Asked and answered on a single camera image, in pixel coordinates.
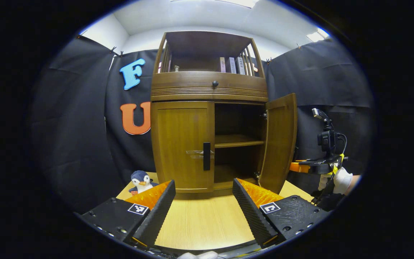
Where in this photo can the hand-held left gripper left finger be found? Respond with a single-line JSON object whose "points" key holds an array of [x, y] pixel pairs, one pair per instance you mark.
{"points": [[156, 216]]}

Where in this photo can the ceiling light panel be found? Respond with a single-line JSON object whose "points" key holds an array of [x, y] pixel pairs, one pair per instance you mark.
{"points": [[318, 35], [228, 3]]}

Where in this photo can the black backdrop cloth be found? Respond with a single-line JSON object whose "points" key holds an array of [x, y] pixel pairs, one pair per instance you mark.
{"points": [[77, 126]]}

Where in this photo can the penguin plush toy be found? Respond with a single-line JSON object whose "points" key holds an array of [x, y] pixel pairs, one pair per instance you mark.
{"points": [[141, 181]]}

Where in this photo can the wooden shoe cabinet door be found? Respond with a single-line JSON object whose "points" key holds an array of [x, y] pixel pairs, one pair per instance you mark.
{"points": [[280, 144], [178, 144]]}

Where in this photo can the wooden cabinet inner shelf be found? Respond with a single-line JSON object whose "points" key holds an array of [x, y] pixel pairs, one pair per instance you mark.
{"points": [[235, 139]]}

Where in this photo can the lavender book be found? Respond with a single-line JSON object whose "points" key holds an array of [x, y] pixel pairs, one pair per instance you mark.
{"points": [[232, 65]]}

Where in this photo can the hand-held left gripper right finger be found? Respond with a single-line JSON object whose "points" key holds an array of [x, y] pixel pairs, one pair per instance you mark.
{"points": [[252, 212]]}

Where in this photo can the wooden cabinet drawer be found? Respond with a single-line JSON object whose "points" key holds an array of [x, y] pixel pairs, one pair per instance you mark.
{"points": [[178, 84]]}

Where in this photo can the wooden double-door shoe cabinet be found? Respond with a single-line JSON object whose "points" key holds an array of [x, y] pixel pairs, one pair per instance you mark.
{"points": [[207, 43]]}

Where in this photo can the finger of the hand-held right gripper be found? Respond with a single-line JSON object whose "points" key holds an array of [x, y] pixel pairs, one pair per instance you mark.
{"points": [[299, 167]]}

